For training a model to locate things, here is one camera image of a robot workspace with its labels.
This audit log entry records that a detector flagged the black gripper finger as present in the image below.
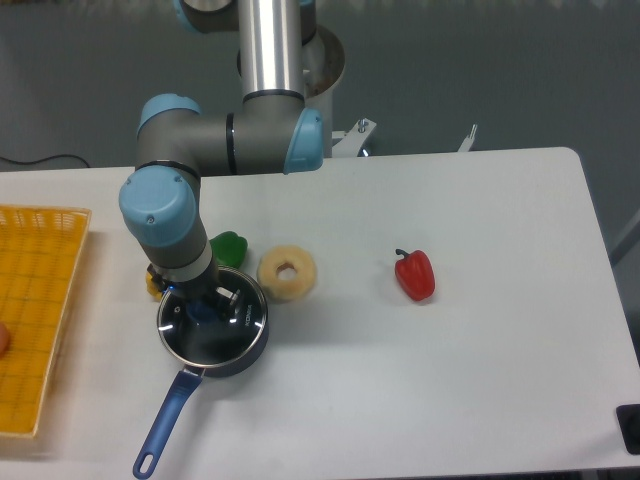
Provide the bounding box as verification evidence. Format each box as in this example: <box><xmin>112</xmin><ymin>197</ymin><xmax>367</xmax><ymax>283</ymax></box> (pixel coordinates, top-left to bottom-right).
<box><xmin>213</xmin><ymin>286</ymin><xmax>244</xmax><ymax>319</ymax></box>

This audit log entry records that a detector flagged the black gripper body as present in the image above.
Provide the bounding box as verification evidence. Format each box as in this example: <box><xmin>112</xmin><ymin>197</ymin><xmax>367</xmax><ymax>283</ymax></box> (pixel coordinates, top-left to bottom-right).
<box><xmin>147</xmin><ymin>264</ymin><xmax>219</xmax><ymax>300</ymax></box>

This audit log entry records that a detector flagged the glass pot lid blue knob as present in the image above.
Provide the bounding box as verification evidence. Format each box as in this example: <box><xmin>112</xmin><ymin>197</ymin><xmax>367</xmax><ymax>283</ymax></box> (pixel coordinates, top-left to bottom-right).
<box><xmin>157</xmin><ymin>266</ymin><xmax>269</xmax><ymax>377</ymax></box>

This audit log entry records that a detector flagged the dark blue saucepan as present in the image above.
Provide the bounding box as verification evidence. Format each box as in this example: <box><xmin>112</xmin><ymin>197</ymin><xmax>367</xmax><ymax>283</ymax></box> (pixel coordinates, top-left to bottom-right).
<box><xmin>132</xmin><ymin>267</ymin><xmax>271</xmax><ymax>480</ymax></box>

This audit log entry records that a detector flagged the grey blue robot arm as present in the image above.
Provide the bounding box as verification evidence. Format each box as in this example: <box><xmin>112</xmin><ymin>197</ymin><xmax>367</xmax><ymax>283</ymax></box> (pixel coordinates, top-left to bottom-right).
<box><xmin>119</xmin><ymin>1</ymin><xmax>324</xmax><ymax>311</ymax></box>

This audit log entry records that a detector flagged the green bell pepper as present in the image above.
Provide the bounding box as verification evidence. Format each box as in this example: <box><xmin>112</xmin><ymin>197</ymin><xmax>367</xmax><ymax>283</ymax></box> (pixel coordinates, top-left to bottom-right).
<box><xmin>209</xmin><ymin>231</ymin><xmax>248</xmax><ymax>269</ymax></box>

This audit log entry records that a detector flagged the yellow bell pepper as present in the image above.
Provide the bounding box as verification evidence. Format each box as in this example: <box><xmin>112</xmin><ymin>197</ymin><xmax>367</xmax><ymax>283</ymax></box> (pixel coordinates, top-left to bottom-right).
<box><xmin>145</xmin><ymin>271</ymin><xmax>164</xmax><ymax>301</ymax></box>

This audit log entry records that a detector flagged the beige donut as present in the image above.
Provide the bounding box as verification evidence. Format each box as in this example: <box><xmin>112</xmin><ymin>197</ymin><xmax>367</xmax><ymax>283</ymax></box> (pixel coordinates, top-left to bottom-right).
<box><xmin>257</xmin><ymin>245</ymin><xmax>317</xmax><ymax>302</ymax></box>

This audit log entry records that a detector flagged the yellow plastic basket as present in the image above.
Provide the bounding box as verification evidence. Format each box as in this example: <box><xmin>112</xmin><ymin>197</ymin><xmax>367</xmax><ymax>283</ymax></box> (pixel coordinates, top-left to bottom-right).
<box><xmin>1</xmin><ymin>204</ymin><xmax>92</xmax><ymax>438</ymax></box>

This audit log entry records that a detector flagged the red bell pepper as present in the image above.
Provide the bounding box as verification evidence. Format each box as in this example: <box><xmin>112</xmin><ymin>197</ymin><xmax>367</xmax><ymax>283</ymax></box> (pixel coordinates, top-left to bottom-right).
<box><xmin>394</xmin><ymin>249</ymin><xmax>436</xmax><ymax>302</ymax></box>

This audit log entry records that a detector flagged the orange object in basket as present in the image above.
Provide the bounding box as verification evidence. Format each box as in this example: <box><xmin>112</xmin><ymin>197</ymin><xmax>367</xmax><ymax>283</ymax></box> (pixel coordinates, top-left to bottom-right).
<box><xmin>0</xmin><ymin>322</ymin><xmax>11</xmax><ymax>356</ymax></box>

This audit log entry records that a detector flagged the black device at table edge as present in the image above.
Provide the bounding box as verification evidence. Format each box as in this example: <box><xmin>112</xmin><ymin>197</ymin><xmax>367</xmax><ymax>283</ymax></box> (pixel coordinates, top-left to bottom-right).
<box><xmin>616</xmin><ymin>404</ymin><xmax>640</xmax><ymax>455</ymax></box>

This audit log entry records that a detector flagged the black cable on floor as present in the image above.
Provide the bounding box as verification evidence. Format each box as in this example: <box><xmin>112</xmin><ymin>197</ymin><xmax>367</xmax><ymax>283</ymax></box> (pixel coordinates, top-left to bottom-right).
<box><xmin>0</xmin><ymin>154</ymin><xmax>92</xmax><ymax>169</ymax></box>

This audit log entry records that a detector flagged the white table frame bracket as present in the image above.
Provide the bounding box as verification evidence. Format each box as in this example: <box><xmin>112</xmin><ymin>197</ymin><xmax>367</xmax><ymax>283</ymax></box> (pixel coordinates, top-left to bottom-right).
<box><xmin>458</xmin><ymin>123</ymin><xmax>478</xmax><ymax>153</ymax></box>

